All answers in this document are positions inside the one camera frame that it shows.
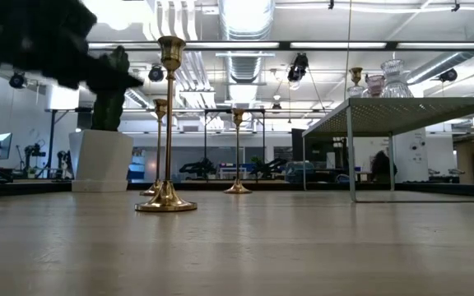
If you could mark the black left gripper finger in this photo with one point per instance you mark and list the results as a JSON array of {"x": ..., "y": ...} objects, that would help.
[{"x": 109, "y": 78}]

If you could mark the brass candlestick holder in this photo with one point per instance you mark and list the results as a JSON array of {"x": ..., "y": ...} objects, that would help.
[
  {"x": 160, "y": 107},
  {"x": 237, "y": 189},
  {"x": 356, "y": 75},
  {"x": 166, "y": 199}
]

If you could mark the clear glass candle holder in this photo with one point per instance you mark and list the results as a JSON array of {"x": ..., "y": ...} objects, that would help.
[
  {"x": 394, "y": 84},
  {"x": 355, "y": 92}
]

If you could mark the pink glass candle holder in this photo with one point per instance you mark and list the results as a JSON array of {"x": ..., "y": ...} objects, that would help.
[{"x": 375, "y": 84}]

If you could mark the black background robot arm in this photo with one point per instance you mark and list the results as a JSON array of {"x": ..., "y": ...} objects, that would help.
[
  {"x": 268, "y": 166},
  {"x": 199, "y": 167}
]

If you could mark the green cactus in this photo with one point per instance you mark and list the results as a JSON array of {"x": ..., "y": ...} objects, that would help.
[{"x": 109, "y": 111}]

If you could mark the black ceiling spotlight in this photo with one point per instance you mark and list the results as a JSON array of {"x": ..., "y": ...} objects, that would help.
[
  {"x": 17, "y": 80},
  {"x": 156, "y": 74},
  {"x": 298, "y": 67},
  {"x": 449, "y": 75}
]

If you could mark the white hexagonal plant pot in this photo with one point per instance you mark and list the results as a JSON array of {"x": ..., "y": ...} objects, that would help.
[{"x": 101, "y": 160}]

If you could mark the blue storage bin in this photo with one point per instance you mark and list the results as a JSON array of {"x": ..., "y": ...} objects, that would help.
[{"x": 136, "y": 170}]

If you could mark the black overhead light beam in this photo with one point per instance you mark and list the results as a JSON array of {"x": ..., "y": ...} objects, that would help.
[{"x": 286, "y": 45}]

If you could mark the black screen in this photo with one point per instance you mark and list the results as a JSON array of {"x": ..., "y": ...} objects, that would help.
[{"x": 297, "y": 148}]

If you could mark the teal storage bin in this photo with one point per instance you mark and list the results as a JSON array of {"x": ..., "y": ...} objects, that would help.
[{"x": 298, "y": 170}]

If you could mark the person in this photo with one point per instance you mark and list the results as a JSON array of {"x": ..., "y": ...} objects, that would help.
[{"x": 382, "y": 168}]

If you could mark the green perforated metal shelf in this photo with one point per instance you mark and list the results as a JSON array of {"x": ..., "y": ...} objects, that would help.
[{"x": 405, "y": 115}]

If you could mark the white cabinet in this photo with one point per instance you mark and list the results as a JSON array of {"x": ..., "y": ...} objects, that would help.
[{"x": 412, "y": 160}]

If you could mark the black background frame stand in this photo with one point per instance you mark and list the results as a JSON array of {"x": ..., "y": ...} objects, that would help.
[{"x": 216, "y": 110}]

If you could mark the silver ceiling air duct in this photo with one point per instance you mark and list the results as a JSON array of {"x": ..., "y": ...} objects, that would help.
[{"x": 245, "y": 20}]

